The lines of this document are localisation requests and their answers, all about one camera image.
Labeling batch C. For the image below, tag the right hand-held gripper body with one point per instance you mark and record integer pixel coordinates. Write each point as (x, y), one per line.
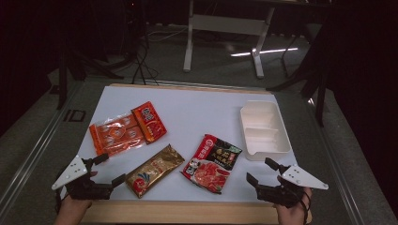
(300, 179)

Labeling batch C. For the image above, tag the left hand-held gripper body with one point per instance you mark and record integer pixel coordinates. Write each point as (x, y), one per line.
(72, 173)

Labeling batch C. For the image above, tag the white plastic container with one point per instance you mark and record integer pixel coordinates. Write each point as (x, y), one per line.
(266, 131)

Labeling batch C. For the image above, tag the gold food packet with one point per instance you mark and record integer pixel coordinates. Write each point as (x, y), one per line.
(153, 172)

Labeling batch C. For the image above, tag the red and black food packet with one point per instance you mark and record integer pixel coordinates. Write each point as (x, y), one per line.
(209, 168)

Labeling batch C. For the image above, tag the person's right hand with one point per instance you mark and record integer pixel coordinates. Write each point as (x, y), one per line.
(292, 217)

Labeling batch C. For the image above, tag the person's left hand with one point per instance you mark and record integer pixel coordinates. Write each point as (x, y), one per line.
(72, 212)

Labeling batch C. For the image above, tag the clear orange seasoning packet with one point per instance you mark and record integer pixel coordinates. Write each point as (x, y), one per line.
(115, 134)

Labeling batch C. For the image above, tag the small orange-red seasoning packet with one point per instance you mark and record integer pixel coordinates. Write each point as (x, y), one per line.
(149, 122)

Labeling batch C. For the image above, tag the black metal stand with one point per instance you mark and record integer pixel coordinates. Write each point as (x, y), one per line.
(62, 78)
(319, 93)

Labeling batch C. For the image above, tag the aluminium rail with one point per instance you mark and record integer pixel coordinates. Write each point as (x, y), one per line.
(34, 153)
(206, 85)
(338, 162)

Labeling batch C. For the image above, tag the white metal table frame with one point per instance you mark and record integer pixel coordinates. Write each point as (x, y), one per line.
(228, 25)

